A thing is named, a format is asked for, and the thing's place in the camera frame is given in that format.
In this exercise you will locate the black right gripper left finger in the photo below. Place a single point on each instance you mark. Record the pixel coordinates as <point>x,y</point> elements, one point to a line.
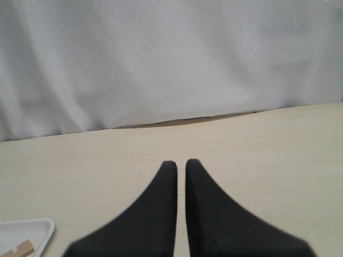
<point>146,228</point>

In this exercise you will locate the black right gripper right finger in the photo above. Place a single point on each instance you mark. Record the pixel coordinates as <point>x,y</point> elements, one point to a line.
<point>218,226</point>

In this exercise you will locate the notched wooden piece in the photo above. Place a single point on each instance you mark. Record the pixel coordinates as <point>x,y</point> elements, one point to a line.
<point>24,249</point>

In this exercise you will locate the white plastic tray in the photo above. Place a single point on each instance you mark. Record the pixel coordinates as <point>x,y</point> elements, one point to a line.
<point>38,231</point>

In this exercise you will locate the white backdrop curtain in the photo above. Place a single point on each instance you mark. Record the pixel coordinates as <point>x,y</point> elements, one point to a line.
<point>76,66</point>

